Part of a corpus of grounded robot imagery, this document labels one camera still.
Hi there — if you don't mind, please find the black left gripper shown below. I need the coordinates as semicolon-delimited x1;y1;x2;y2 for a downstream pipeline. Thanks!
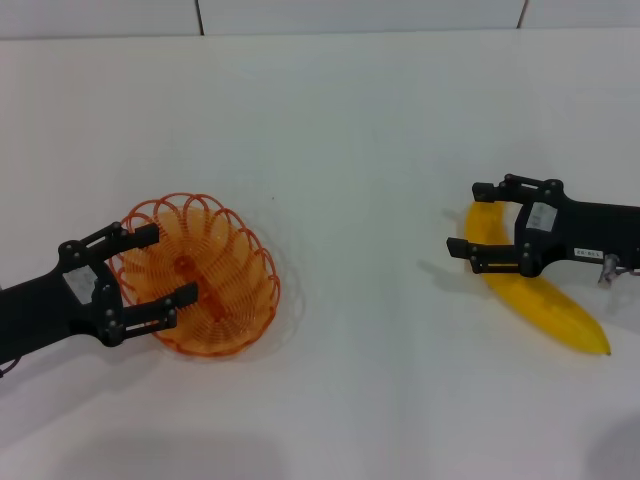
0;223;201;366

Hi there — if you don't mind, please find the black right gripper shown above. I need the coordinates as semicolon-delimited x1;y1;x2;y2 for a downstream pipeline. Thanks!
446;173;640;277

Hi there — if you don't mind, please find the orange wire spiral basket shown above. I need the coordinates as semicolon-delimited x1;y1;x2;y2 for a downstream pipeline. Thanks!
108;190;281;357

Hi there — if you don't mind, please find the yellow plastic banana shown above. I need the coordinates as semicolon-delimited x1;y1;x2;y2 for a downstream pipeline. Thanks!
464;201;612;357

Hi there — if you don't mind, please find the right arm connector cable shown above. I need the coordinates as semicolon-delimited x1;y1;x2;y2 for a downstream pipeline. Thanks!
597;252;640;287

